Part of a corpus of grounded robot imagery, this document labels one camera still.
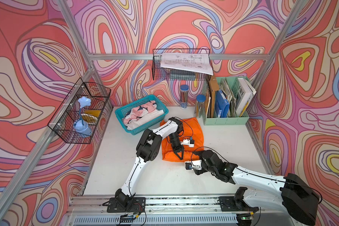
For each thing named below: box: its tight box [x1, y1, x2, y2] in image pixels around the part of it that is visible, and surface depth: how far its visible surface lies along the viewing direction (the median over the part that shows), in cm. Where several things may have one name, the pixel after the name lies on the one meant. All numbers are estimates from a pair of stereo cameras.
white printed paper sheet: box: [160, 52, 214, 76], surface depth 84 cm
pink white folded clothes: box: [122, 100, 165, 130], surface depth 111 cm
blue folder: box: [214, 88, 230, 118], surface depth 98 cm
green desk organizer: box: [202, 76, 251, 126], surface depth 101 cm
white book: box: [235, 77, 257, 118], surface depth 100 cm
